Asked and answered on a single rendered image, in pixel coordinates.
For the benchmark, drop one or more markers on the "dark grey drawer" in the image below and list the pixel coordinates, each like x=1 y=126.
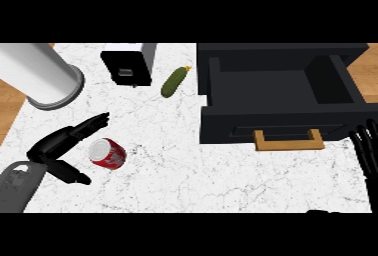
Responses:
x=285 y=125
x=281 y=88

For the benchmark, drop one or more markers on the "white cylinder with grey rim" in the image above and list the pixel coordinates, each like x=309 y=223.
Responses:
x=37 y=75

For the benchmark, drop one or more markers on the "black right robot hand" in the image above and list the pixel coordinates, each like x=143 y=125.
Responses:
x=366 y=150

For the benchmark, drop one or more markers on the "dark grey drawer front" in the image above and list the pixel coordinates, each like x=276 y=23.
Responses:
x=285 y=125

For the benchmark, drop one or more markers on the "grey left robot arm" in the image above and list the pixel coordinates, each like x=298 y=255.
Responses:
x=18 y=186

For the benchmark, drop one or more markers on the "dark grey cabinet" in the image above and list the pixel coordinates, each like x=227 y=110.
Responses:
x=275 y=53

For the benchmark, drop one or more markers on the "green cucumber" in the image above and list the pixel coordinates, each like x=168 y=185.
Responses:
x=174 y=82

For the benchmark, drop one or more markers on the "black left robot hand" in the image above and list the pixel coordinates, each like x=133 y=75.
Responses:
x=52 y=145

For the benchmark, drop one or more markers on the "red can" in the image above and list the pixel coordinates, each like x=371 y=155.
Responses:
x=108 y=153

